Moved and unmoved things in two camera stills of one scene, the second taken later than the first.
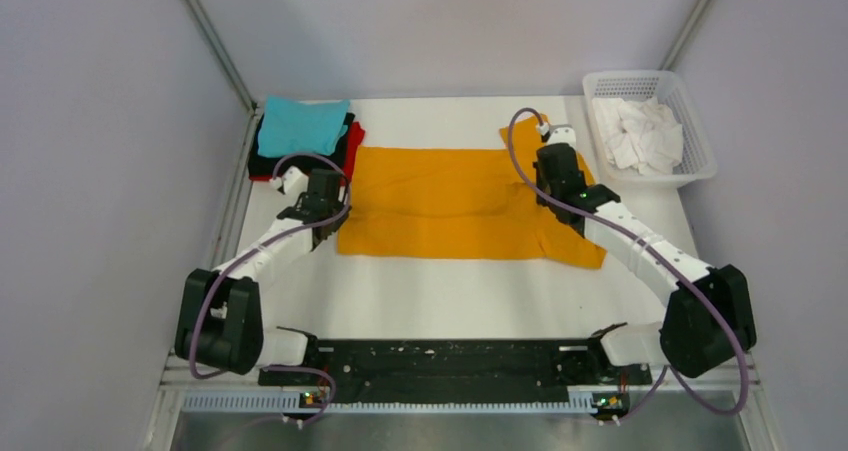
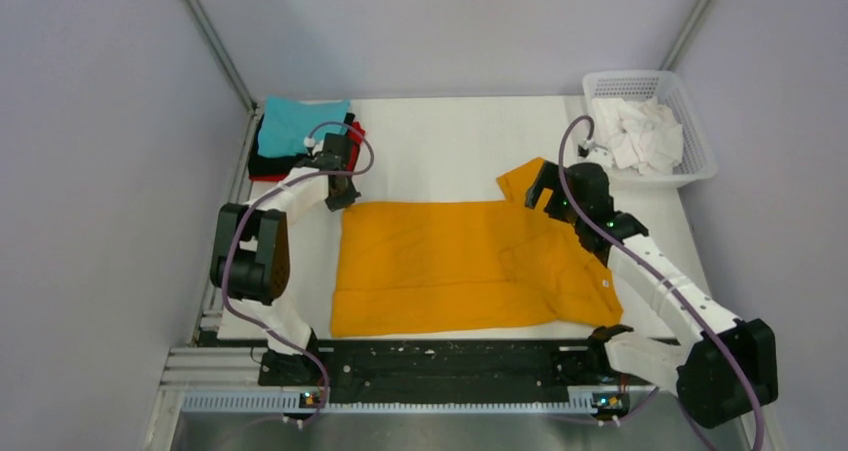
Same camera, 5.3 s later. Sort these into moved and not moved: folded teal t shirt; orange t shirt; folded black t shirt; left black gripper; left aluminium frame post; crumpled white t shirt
Moved: left black gripper; orange t shirt
Not moved: crumpled white t shirt; left aluminium frame post; folded black t shirt; folded teal t shirt
